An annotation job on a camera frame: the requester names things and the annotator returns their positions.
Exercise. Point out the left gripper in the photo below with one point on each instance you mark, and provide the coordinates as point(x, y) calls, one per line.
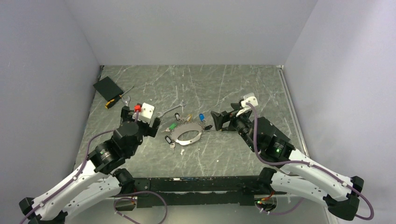
point(151, 130)

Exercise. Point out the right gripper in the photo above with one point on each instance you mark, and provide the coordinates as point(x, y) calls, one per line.
point(219, 119)

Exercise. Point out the metal key organizer plate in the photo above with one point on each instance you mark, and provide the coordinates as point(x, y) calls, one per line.
point(187, 133)

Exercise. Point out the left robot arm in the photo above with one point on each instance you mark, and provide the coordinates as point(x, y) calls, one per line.
point(99, 175)

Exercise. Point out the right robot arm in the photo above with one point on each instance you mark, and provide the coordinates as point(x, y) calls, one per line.
point(287, 168)

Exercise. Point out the silver wrench left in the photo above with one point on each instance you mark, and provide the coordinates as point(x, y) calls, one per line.
point(126, 100)

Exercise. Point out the blue key tag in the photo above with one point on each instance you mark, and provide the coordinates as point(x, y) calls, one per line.
point(202, 117)

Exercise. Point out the black key tag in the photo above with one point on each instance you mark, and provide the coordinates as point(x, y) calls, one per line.
point(178, 117)
point(168, 139)

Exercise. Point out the left orange black screwdriver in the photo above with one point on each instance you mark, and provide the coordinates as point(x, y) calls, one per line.
point(113, 101)

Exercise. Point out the green key tag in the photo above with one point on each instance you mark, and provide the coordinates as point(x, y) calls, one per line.
point(170, 128)

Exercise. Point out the silver wrench near plate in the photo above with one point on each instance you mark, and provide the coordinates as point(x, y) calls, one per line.
point(162, 113)

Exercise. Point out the left black box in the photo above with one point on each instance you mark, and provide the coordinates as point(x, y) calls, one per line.
point(108, 89)

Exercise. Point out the black box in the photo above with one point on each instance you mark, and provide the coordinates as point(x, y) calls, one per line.
point(278, 133)
point(108, 89)

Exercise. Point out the right black box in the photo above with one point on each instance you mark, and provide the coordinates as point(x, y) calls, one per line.
point(278, 133)

